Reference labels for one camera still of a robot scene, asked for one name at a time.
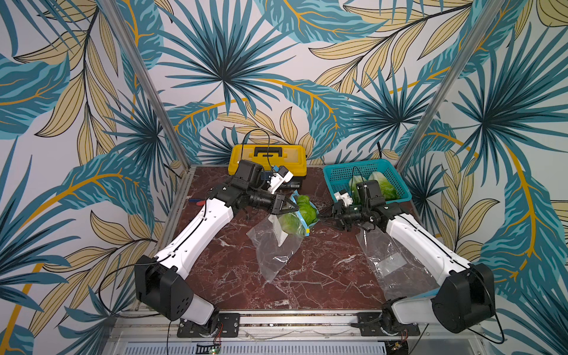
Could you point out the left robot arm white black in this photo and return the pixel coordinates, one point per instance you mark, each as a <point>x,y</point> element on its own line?
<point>160,282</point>

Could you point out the clear zipper bag blue seal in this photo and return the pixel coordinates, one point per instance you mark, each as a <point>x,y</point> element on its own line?
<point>274,248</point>

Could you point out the left aluminium frame post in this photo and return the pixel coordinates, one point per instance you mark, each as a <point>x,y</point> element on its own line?
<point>119,26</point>

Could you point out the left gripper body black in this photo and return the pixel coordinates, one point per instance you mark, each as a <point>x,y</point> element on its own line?
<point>265,200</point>

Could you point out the front aluminium rail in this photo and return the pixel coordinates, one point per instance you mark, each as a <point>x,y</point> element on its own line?
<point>283,332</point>

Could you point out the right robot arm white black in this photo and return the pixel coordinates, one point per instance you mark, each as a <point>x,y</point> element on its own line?
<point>466,293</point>

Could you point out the teal plastic basket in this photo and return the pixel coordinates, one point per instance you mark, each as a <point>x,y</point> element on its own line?
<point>337,177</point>

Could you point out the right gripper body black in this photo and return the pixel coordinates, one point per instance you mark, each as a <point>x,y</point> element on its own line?
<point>351,215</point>

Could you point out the blue handled tool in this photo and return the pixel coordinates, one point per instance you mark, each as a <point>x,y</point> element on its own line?
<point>197,202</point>

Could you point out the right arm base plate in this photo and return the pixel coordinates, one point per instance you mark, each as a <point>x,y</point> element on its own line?
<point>381,324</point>

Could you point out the yellow black toolbox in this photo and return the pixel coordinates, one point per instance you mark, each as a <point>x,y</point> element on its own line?
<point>292,157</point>

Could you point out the chinese cabbage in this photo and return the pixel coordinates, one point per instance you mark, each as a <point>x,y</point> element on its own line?
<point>388,190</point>
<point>353,189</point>
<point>301,222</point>

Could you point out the right aluminium frame post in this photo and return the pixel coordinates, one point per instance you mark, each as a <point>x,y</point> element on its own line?
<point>486,17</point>

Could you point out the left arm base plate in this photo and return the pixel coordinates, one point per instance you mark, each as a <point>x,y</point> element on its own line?
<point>226,325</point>

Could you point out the aluminium frame post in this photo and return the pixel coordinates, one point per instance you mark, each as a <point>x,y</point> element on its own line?
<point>486,17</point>
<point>119,26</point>

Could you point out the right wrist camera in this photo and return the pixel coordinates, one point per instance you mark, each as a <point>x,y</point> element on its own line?
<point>369,192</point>

